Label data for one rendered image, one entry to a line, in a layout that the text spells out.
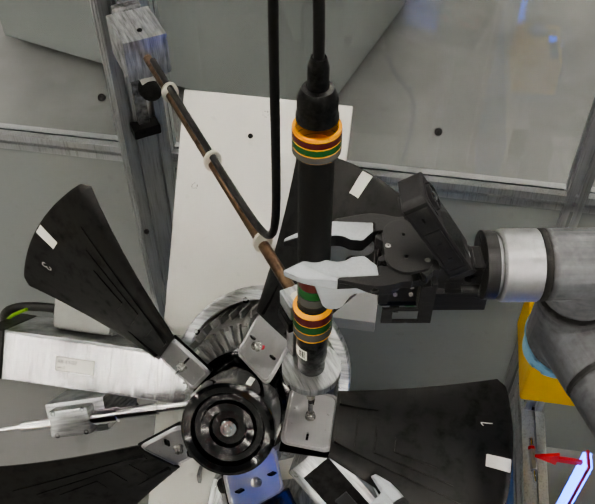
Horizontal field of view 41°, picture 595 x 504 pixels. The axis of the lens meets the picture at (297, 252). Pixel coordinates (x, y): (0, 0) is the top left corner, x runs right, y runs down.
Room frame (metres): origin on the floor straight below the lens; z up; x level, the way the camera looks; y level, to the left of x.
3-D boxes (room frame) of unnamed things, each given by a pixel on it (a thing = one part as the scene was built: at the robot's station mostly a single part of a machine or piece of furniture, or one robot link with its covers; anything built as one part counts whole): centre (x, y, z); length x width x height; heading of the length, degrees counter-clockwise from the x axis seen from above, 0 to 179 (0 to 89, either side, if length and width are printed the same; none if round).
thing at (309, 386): (0.55, -0.01, 1.35); 0.09 x 0.07 x 0.10; 26
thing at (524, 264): (0.55, -0.22, 1.48); 0.08 x 0.05 x 0.08; 1
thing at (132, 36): (1.11, 0.25, 1.39); 0.10 x 0.07 x 0.08; 26
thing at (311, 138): (0.54, -0.02, 1.65); 0.04 x 0.04 x 0.03
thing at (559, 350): (0.53, -0.30, 1.38); 0.11 x 0.08 x 0.11; 17
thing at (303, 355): (0.54, -0.02, 1.50); 0.04 x 0.04 x 0.46
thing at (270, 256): (0.82, 0.11, 1.39); 0.54 x 0.01 x 0.01; 26
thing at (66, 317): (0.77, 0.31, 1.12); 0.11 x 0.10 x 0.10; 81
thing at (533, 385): (0.77, -0.42, 1.02); 0.16 x 0.10 x 0.11; 171
